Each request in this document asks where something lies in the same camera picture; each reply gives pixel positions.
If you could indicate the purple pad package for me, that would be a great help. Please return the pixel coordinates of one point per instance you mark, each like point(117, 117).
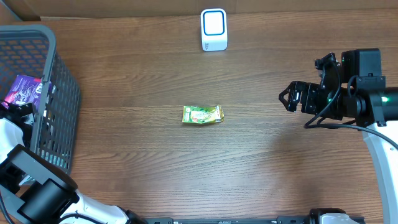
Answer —
point(25, 89)

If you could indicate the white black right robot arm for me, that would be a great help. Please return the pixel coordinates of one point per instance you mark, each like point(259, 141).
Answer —
point(353, 94)

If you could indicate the grey plastic mesh basket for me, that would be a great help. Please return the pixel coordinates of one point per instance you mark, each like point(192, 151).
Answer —
point(32, 50)

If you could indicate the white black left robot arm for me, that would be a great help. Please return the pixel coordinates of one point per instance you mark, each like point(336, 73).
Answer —
point(35, 191)

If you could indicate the white barcode scanner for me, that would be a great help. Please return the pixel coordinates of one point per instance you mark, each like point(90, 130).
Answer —
point(214, 30)

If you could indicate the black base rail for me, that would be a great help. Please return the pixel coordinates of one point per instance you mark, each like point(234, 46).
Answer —
point(315, 216)

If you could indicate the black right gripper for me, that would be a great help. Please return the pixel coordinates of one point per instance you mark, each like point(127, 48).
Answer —
point(308, 105)

